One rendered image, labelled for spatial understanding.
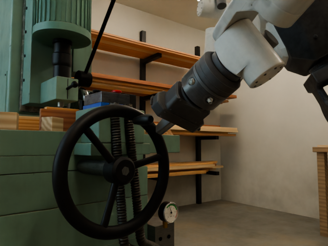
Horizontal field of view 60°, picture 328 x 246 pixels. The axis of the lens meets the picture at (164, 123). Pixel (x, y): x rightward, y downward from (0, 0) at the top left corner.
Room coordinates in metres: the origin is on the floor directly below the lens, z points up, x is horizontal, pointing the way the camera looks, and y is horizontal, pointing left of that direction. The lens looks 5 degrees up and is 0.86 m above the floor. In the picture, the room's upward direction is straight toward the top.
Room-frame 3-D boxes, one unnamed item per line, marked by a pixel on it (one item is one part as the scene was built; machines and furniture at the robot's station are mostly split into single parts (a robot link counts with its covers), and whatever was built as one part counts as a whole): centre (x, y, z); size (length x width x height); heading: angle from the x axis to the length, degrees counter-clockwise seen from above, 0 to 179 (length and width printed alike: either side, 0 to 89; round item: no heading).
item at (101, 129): (0.78, 0.15, 0.91); 0.15 x 0.14 x 0.09; 132
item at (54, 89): (0.90, 0.34, 1.03); 0.14 x 0.07 x 0.09; 42
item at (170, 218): (0.90, -0.01, 0.65); 0.06 x 0.04 x 0.08; 132
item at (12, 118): (0.68, 0.37, 0.92); 0.04 x 0.04 x 0.04; 21
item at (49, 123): (0.73, 0.29, 0.92); 0.04 x 0.03 x 0.04; 162
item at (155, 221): (0.95, 0.03, 0.58); 0.12 x 0.08 x 0.08; 42
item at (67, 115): (0.84, 0.24, 0.93); 0.24 x 0.01 x 0.06; 132
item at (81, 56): (1.15, 0.35, 1.23); 0.09 x 0.08 x 0.15; 42
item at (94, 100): (0.78, 0.14, 0.99); 0.13 x 0.11 x 0.06; 132
